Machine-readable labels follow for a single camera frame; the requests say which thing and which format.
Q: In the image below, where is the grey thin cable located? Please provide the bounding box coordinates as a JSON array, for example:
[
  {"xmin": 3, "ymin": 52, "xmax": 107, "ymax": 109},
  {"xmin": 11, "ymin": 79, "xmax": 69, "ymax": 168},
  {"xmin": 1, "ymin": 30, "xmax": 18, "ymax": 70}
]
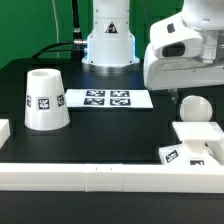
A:
[{"xmin": 51, "ymin": 0, "xmax": 62, "ymax": 59}]

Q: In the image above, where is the black cable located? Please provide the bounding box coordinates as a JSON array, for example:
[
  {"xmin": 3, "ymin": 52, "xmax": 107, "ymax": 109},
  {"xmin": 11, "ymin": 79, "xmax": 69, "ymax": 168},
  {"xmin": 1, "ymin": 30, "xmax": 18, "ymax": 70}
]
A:
[{"xmin": 31, "ymin": 0, "xmax": 88, "ymax": 59}]

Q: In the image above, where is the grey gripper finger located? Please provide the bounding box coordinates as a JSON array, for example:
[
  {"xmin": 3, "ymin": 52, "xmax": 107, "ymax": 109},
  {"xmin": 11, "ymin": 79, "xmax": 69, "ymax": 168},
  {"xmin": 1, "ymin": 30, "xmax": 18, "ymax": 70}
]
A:
[{"xmin": 168, "ymin": 89, "xmax": 179, "ymax": 104}]

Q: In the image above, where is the white front fence bar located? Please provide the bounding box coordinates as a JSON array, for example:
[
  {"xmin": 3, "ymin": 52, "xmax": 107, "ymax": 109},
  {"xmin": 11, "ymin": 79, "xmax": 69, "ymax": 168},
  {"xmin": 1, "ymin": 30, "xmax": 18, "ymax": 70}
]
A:
[{"xmin": 0, "ymin": 163, "xmax": 224, "ymax": 193}]

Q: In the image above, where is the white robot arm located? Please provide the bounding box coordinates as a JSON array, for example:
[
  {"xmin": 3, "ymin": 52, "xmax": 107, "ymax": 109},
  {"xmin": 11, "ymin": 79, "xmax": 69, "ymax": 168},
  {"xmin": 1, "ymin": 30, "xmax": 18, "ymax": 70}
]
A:
[{"xmin": 82, "ymin": 0, "xmax": 224, "ymax": 90}]

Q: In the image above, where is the white marker tag sheet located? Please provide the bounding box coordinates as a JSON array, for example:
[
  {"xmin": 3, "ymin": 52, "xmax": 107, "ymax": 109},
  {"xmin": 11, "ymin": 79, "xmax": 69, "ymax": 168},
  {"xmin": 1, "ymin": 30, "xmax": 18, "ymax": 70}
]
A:
[{"xmin": 65, "ymin": 89, "xmax": 153, "ymax": 109}]

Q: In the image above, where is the white lamp bulb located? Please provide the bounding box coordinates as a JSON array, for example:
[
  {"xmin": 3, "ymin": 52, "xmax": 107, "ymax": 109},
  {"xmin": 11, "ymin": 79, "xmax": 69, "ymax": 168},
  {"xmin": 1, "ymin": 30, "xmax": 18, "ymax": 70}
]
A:
[{"xmin": 180, "ymin": 95, "xmax": 213, "ymax": 122}]

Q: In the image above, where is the white lamp shade cone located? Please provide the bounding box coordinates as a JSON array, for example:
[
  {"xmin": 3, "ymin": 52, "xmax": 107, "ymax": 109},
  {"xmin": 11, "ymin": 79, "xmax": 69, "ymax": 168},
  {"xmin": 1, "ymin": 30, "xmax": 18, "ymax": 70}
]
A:
[{"xmin": 25, "ymin": 69, "xmax": 70, "ymax": 131}]

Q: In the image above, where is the white left fence block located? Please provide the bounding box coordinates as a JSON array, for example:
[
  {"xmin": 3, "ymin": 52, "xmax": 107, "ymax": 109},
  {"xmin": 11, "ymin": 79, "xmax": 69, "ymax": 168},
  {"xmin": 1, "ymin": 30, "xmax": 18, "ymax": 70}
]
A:
[{"xmin": 0, "ymin": 119, "xmax": 10, "ymax": 149}]

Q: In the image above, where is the white lamp base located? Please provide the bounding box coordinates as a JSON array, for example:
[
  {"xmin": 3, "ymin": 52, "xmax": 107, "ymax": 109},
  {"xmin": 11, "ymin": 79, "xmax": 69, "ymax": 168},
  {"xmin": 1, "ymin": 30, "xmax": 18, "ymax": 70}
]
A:
[{"xmin": 159, "ymin": 122, "xmax": 224, "ymax": 167}]

